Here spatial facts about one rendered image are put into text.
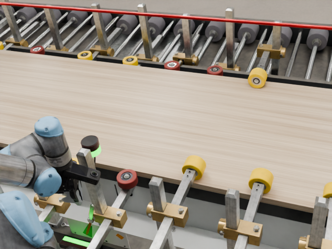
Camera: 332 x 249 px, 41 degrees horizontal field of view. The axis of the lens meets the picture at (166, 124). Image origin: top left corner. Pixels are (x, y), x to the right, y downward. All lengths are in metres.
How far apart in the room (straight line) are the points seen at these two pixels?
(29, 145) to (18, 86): 1.15
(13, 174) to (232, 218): 0.66
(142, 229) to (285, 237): 0.58
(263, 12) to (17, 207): 4.18
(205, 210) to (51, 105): 0.91
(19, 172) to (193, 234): 0.92
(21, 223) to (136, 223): 1.14
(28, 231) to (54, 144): 0.53
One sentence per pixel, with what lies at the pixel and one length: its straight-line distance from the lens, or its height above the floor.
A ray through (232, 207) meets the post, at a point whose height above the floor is 1.07.
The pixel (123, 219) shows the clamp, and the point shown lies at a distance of 1.69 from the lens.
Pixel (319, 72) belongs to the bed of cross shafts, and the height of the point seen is 0.71.
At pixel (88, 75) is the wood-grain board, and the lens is 2.38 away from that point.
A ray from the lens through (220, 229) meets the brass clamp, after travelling 1.48.
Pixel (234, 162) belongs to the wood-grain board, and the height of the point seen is 0.90.
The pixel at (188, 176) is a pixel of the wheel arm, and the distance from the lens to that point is 1.62.
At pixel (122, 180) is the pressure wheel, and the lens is 1.74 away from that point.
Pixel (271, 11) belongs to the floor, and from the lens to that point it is 4.84.
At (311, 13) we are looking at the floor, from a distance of 4.81.
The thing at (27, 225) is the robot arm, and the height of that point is 1.52.
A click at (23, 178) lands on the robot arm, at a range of 1.19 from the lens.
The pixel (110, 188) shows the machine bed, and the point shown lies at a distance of 1.94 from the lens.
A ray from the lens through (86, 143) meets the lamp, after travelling 1.52.
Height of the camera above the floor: 2.14
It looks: 39 degrees down
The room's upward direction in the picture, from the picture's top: 8 degrees counter-clockwise
